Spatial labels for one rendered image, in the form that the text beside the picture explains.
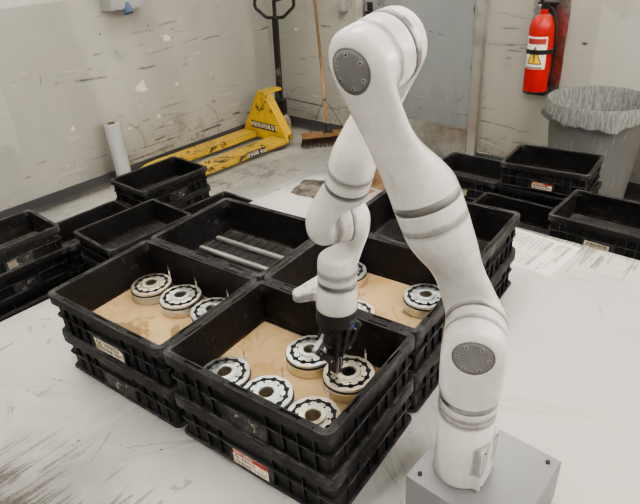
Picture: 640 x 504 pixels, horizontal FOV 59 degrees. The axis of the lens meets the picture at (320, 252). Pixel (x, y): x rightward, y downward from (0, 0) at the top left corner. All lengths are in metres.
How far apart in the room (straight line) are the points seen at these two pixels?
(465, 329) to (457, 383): 0.10
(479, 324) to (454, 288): 0.07
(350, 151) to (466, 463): 0.53
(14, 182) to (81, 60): 0.97
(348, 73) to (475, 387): 0.47
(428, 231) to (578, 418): 0.71
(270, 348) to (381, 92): 0.73
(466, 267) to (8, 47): 3.78
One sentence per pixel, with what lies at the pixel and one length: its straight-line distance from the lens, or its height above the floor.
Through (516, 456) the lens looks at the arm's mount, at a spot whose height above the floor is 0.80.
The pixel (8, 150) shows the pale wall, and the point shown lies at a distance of 4.34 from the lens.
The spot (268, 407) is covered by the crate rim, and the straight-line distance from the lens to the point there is 0.97.
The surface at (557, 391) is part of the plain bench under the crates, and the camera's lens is 1.37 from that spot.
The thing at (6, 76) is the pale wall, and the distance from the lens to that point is 4.28.
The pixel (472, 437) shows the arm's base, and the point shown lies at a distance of 0.94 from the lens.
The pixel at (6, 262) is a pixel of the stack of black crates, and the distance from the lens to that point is 2.61.
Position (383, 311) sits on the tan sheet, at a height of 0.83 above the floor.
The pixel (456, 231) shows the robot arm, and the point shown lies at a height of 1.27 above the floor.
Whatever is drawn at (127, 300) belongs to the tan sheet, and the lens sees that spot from 1.51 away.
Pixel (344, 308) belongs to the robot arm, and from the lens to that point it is 0.98.
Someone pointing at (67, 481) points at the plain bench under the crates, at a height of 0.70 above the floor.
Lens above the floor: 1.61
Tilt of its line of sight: 30 degrees down
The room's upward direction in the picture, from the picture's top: 4 degrees counter-clockwise
